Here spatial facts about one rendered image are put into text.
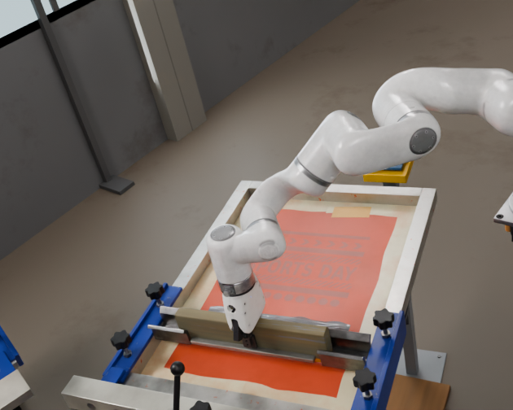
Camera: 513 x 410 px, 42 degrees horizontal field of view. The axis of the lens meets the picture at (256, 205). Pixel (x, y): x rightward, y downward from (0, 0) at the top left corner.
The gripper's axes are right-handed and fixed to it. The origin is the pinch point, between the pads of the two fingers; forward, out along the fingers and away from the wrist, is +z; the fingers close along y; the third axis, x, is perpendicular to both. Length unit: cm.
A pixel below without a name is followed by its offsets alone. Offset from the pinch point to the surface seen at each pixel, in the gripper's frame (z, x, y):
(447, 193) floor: 101, -8, 196
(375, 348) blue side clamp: 1.2, -26.9, 2.2
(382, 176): 6, -12, 72
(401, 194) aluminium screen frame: 2, -21, 58
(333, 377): 5.9, -18.6, -3.1
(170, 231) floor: 102, 132, 149
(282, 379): 6.0, -8.0, -5.9
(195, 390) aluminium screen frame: 2.7, 7.8, -15.2
